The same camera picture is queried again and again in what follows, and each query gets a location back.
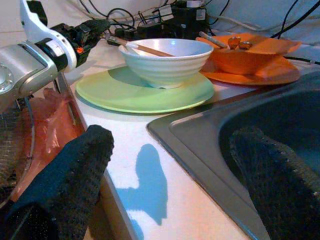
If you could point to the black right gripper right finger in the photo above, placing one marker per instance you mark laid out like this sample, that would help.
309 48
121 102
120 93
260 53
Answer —
275 187

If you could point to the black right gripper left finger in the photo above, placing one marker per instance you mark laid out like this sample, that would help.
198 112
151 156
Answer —
62 175

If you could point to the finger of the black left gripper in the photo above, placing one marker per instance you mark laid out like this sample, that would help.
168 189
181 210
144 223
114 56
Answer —
97 26

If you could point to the wooden chopstick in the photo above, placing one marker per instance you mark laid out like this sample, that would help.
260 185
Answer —
150 50

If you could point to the light green plate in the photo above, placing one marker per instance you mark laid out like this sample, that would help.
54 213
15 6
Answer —
125 97

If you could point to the white ribbed bowl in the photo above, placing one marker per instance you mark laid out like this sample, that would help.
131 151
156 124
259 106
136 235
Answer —
170 67

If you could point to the white ceramic spoon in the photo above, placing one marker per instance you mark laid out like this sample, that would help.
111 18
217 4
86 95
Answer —
131 47

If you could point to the pink plastic bag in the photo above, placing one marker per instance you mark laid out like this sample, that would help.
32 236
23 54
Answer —
50 125

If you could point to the black power strip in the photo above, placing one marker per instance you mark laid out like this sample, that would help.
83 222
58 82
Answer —
150 28

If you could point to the stainless steel sink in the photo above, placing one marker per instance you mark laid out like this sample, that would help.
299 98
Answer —
200 140

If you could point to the black labelled adapter box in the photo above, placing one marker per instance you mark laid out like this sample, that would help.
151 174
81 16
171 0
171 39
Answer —
187 18

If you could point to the orange plate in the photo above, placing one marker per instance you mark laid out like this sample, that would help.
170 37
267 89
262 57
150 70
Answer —
275 75

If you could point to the metal spoon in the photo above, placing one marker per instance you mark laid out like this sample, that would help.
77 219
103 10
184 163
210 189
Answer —
246 45
212 40

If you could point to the orange bowl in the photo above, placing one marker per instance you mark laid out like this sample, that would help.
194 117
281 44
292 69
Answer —
237 62

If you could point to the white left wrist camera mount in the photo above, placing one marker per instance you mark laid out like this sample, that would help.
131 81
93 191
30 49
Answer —
32 22

